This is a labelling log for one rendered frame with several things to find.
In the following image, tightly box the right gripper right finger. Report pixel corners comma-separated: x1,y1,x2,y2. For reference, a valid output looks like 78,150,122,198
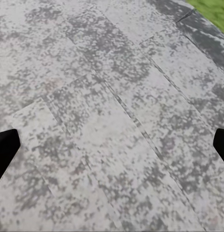
213,128,224,161

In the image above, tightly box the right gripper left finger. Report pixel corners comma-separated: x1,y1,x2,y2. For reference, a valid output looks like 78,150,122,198
0,129,20,179

